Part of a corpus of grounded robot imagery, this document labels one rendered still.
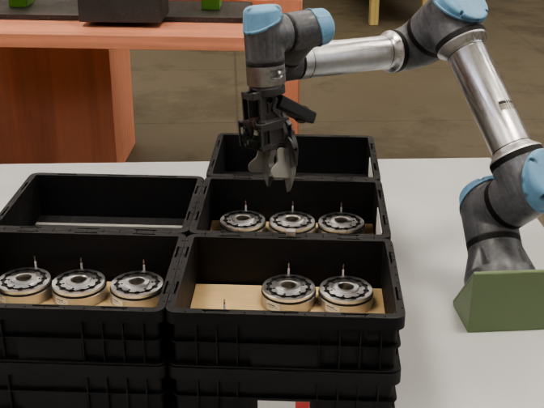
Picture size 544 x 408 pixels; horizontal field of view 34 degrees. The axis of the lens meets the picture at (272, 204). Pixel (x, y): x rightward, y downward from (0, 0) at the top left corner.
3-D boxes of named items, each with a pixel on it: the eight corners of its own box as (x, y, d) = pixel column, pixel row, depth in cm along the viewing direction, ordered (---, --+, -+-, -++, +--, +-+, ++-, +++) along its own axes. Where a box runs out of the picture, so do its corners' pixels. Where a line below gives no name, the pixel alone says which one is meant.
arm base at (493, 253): (528, 295, 192) (519, 252, 196) (546, 269, 178) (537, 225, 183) (459, 299, 192) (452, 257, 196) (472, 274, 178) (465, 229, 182)
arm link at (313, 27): (300, 30, 182) (257, 37, 176) (326, -3, 173) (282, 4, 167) (316, 61, 180) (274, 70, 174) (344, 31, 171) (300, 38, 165)
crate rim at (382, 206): (380, 189, 199) (381, 179, 198) (391, 248, 172) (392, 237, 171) (205, 185, 201) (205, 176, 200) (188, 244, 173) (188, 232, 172)
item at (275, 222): (314, 214, 199) (315, 211, 198) (315, 232, 190) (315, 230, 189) (270, 212, 199) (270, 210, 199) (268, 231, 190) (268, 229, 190)
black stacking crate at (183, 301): (387, 292, 175) (391, 240, 171) (401, 379, 148) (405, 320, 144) (190, 286, 177) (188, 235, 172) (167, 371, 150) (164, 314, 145)
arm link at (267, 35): (293, 4, 164) (257, 9, 160) (296, 62, 168) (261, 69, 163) (268, 2, 170) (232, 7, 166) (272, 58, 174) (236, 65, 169)
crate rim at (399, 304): (391, 248, 172) (392, 238, 171) (405, 331, 144) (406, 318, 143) (188, 244, 173) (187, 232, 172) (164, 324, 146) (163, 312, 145)
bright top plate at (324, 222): (363, 214, 198) (363, 212, 198) (364, 234, 189) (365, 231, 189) (318, 214, 199) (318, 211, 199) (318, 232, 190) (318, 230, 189)
